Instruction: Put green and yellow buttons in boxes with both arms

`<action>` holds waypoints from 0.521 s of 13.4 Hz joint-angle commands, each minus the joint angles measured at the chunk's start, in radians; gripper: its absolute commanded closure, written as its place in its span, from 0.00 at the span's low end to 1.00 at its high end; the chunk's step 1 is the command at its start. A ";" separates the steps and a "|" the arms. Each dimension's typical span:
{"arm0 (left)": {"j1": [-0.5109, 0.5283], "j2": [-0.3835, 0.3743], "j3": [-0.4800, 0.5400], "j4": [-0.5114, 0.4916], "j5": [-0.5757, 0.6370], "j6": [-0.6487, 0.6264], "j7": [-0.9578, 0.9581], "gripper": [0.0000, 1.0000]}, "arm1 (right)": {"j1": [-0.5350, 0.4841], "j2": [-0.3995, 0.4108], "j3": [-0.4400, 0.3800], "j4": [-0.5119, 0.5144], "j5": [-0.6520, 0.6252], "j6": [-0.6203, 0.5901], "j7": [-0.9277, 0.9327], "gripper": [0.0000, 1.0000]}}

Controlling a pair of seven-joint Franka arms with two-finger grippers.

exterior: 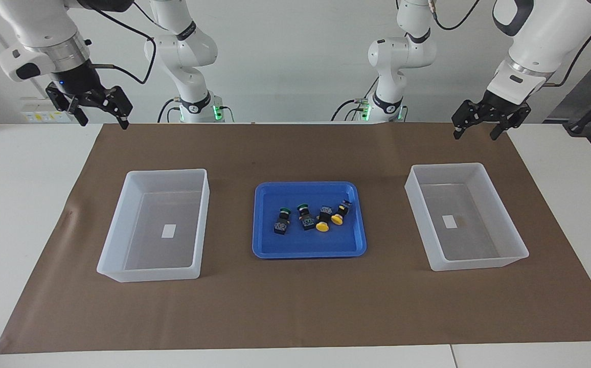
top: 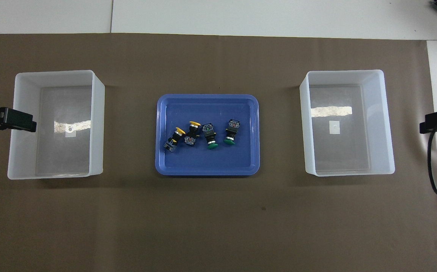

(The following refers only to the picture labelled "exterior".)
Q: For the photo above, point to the small white paper label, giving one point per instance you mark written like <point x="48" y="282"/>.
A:
<point x="449" y="222"/>
<point x="169" y="231"/>

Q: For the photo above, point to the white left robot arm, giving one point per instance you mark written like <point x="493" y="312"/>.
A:
<point x="403" y="51"/>

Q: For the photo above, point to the translucent white plastic box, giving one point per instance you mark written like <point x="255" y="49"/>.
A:
<point x="121" y="245"/>
<point x="500" y="230"/>

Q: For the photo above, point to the blue plastic tray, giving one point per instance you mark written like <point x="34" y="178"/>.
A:
<point x="295" y="245"/>

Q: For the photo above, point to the brown paper table mat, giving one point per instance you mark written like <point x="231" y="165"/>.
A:
<point x="295" y="306"/>

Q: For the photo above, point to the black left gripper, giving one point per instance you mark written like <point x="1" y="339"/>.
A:
<point x="500" y="107"/>

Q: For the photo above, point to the green push button switch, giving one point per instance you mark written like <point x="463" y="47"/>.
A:
<point x="307" y="222"/>
<point x="281" y="226"/>

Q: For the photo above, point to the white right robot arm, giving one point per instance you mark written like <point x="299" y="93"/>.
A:
<point x="188" y="46"/>

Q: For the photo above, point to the yellow push button switch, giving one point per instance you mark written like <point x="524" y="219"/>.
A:
<point x="337" y="220"/>
<point x="322" y="226"/>

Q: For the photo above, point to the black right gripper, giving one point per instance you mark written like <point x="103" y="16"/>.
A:
<point x="81" y="82"/>

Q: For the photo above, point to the white wall socket box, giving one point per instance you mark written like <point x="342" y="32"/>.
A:
<point x="45" y="115"/>

